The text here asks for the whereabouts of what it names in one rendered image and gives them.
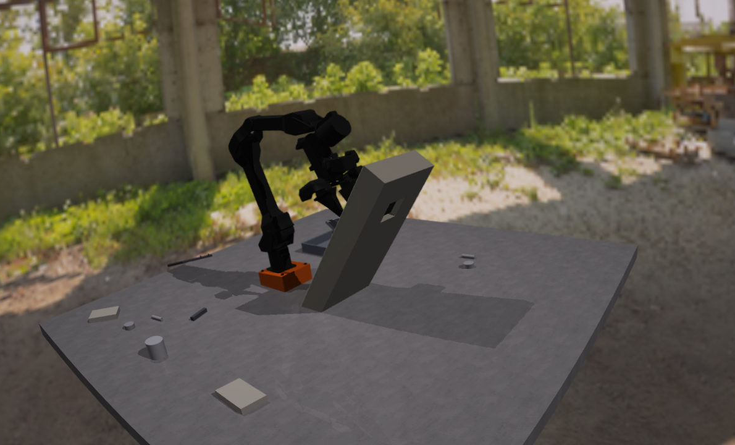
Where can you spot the beige service panel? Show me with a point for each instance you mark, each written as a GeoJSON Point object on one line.
{"type": "Point", "coordinates": [382, 197]}

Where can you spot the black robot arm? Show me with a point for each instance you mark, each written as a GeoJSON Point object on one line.
{"type": "Point", "coordinates": [277, 226]}

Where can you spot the dark grey rectangular bar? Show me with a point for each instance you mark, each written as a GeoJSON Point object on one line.
{"type": "Point", "coordinates": [198, 314]}

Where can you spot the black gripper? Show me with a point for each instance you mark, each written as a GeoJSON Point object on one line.
{"type": "Point", "coordinates": [325, 188]}

